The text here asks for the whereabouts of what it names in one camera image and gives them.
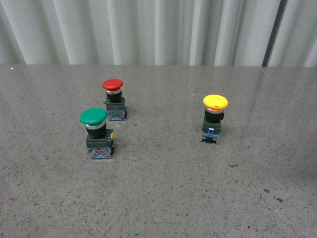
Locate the yellow mushroom push button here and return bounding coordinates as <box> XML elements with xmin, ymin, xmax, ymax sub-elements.
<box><xmin>201</xmin><ymin>94</ymin><xmax>229</xmax><ymax>144</ymax></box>

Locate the red mushroom push button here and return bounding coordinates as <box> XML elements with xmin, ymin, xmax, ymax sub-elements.
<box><xmin>102</xmin><ymin>78</ymin><xmax>127</xmax><ymax>121</ymax></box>

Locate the green mushroom push button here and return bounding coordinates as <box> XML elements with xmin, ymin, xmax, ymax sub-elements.
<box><xmin>80</xmin><ymin>108</ymin><xmax>114</xmax><ymax>160</ymax></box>

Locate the white pleated curtain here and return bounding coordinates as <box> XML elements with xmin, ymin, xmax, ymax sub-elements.
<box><xmin>0</xmin><ymin>0</ymin><xmax>317</xmax><ymax>67</ymax></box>

